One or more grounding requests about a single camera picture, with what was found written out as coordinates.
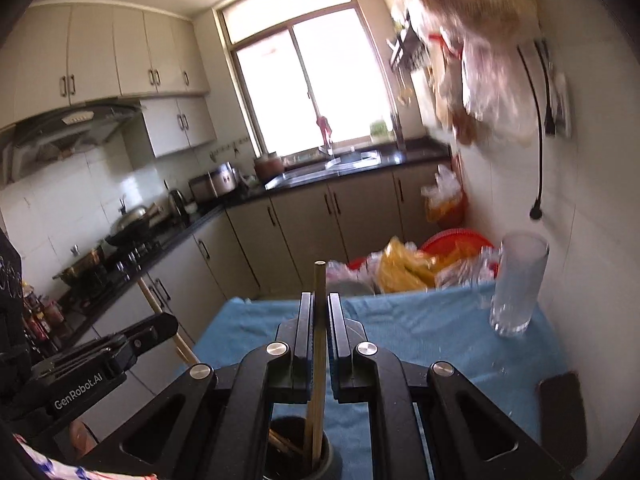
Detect gas stove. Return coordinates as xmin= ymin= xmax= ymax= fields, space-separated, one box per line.
xmin=64 ymin=240 xmax=167 ymax=302

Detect white power strip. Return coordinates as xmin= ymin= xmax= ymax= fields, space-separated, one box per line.
xmin=542 ymin=72 xmax=574 ymax=139

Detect golden cooking pot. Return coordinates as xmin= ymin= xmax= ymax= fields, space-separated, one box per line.
xmin=53 ymin=245 xmax=109 ymax=287

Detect white patterned clothing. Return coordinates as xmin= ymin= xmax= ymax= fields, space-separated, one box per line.
xmin=14 ymin=434 xmax=159 ymax=480

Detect black flat case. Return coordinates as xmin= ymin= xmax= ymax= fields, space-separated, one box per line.
xmin=536 ymin=371 xmax=587 ymax=467

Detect steel sink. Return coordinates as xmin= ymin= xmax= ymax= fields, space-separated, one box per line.
xmin=264 ymin=152 xmax=384 ymax=189

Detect brown clay pot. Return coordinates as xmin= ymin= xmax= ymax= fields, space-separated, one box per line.
xmin=253 ymin=151 xmax=286 ymax=181

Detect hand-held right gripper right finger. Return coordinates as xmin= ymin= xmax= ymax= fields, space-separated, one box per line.
xmin=327 ymin=292 xmax=572 ymax=480

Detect black wall rack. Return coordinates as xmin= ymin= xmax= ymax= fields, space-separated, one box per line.
xmin=388 ymin=10 xmax=432 ymax=74

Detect range hood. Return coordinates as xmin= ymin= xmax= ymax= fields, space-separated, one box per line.
xmin=0 ymin=102 xmax=147 ymax=182

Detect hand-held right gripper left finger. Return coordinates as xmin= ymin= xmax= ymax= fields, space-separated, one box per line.
xmin=75 ymin=291 xmax=318 ymax=480

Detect large red basin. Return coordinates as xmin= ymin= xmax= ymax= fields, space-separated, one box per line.
xmin=419 ymin=227 xmax=501 ymax=282

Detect person's left hand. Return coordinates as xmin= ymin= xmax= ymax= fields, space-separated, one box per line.
xmin=69 ymin=419 xmax=100 ymax=459

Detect orange trash bag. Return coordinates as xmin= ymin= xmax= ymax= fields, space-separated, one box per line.
xmin=422 ymin=162 xmax=469 ymax=229

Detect yellow plastic bag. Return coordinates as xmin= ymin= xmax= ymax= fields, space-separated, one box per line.
xmin=377 ymin=237 xmax=452 ymax=294

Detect tall clear glass cup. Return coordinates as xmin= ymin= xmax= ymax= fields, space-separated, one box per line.
xmin=488 ymin=231 xmax=551 ymax=339

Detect silver rice cooker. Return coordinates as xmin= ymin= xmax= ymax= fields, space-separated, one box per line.
xmin=188 ymin=161 xmax=240 ymax=203

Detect tan plastic bag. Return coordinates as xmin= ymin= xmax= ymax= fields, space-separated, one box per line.
xmin=432 ymin=57 xmax=482 ymax=147

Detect black kitchen countertop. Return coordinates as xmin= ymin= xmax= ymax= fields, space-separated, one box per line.
xmin=30 ymin=137 xmax=454 ymax=352

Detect steel kettle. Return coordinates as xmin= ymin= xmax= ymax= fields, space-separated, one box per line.
xmin=168 ymin=188 xmax=190 ymax=224

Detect beige base cabinets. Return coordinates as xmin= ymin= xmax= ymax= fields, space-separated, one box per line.
xmin=75 ymin=160 xmax=464 ymax=411

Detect small white wall cabinet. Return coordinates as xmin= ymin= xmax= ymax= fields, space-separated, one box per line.
xmin=142 ymin=95 xmax=217 ymax=159

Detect white upper wall cabinets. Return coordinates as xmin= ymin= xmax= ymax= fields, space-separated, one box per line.
xmin=0 ymin=2 xmax=211 ymax=128

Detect wok with steel lid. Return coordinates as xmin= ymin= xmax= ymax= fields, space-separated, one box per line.
xmin=104 ymin=198 xmax=162 ymax=247

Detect condiment bottles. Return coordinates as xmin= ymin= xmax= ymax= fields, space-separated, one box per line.
xmin=19 ymin=284 xmax=67 ymax=352

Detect black power cable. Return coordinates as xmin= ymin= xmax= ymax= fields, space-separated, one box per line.
xmin=515 ymin=42 xmax=547 ymax=221

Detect wooden chopstick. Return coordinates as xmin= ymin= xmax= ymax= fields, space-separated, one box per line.
xmin=313 ymin=260 xmax=327 ymax=467
xmin=269 ymin=427 xmax=302 ymax=461
xmin=137 ymin=277 xmax=200 ymax=367

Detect crumpled clear plastic bag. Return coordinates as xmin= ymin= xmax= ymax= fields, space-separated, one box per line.
xmin=327 ymin=254 xmax=387 ymax=297

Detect black chopstick holder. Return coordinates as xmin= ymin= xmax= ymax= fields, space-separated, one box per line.
xmin=262 ymin=402 xmax=344 ymax=480

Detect blue tablecloth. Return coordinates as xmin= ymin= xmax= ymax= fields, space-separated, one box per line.
xmin=175 ymin=280 xmax=572 ymax=480

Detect kitchen window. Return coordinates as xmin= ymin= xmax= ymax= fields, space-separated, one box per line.
xmin=215 ymin=0 xmax=402 ymax=159

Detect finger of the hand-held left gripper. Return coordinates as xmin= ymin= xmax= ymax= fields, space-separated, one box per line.
xmin=120 ymin=312 xmax=180 ymax=357

